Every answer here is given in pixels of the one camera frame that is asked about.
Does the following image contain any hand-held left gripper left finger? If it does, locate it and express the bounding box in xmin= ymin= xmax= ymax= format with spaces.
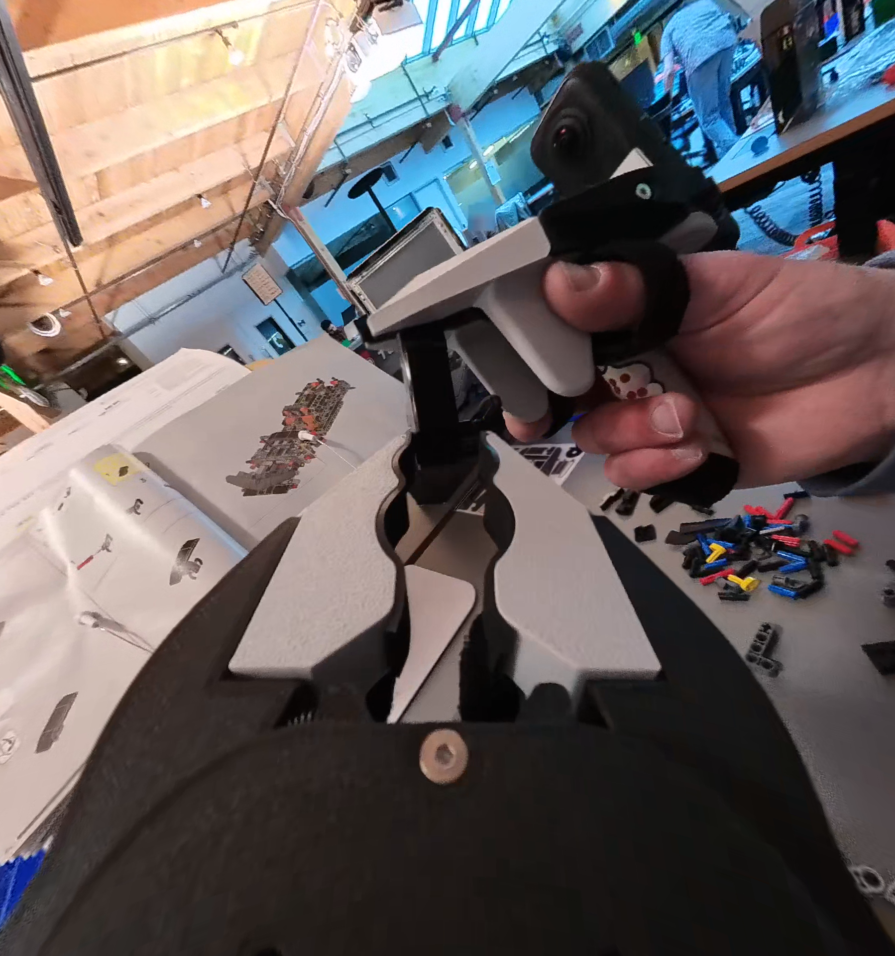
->
xmin=227 ymin=432 xmax=419 ymax=703

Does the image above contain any dark grey lego connector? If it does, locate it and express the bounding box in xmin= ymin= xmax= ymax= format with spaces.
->
xmin=745 ymin=621 xmax=784 ymax=677

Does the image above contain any black coiled cable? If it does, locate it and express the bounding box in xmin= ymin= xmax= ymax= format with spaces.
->
xmin=746 ymin=172 xmax=823 ymax=247

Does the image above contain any person's right hand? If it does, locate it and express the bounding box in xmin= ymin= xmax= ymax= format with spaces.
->
xmin=503 ymin=250 xmax=895 ymax=494

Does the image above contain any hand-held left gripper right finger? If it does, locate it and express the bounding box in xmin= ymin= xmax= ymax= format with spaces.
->
xmin=462 ymin=432 xmax=663 ymax=707

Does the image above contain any lego instruction booklet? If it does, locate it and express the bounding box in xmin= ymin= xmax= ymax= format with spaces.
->
xmin=0 ymin=347 xmax=411 ymax=860

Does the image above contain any wooden desk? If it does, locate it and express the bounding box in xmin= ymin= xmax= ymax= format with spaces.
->
xmin=712 ymin=67 xmax=895 ymax=255

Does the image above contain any pile of small lego parts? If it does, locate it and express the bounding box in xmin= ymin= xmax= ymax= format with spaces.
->
xmin=600 ymin=485 xmax=859 ymax=602

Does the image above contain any black cardboard box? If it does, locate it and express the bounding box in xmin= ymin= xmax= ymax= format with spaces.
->
xmin=760 ymin=0 xmax=829 ymax=135

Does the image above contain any person's right forearm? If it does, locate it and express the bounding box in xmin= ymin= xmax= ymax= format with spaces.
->
xmin=794 ymin=245 xmax=895 ymax=500

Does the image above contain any white earphone cable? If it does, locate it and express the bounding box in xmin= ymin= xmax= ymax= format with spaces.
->
xmin=297 ymin=427 xmax=359 ymax=470

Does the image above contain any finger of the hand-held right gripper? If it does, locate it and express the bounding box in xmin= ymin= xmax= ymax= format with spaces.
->
xmin=446 ymin=312 xmax=552 ymax=421
xmin=367 ymin=226 xmax=596 ymax=398

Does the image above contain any black pole with round top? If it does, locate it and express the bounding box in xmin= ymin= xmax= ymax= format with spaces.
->
xmin=349 ymin=168 xmax=404 ymax=233

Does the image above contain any sticker sheet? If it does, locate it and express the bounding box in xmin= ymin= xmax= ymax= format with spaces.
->
xmin=513 ymin=441 xmax=584 ymax=485

